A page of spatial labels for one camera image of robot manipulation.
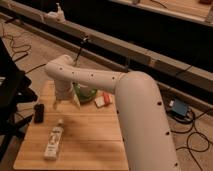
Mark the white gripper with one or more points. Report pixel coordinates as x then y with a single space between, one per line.
64 91

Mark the clear plastic bottle white label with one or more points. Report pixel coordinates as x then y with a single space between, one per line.
55 137

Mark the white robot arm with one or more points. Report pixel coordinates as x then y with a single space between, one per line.
143 122

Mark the green plate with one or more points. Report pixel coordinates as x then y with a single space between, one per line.
85 94

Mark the black small device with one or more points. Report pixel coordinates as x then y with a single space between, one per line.
39 113

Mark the orange and white small carton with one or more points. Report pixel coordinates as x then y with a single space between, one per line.
103 100

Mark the black chair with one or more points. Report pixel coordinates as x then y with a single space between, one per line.
14 89

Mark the white object on beam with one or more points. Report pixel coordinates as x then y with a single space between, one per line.
58 15

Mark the blue box on floor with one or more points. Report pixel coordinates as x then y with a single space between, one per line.
178 107

